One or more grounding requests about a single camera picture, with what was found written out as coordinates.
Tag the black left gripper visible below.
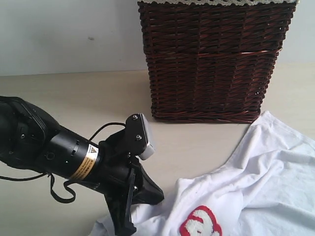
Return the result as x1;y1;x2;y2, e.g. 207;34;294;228
92;134;164;236

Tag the white t-shirt red lettering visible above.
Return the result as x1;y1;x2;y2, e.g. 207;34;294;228
91;110;315;236

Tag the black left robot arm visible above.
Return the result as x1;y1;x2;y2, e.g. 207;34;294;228
0;96;164;236

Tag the dark brown wicker basket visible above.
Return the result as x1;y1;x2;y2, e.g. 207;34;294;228
137;2;297;123

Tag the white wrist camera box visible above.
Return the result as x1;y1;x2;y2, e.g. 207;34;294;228
125;113;155;160

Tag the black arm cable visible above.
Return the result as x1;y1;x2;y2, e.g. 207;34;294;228
0;122;127;204

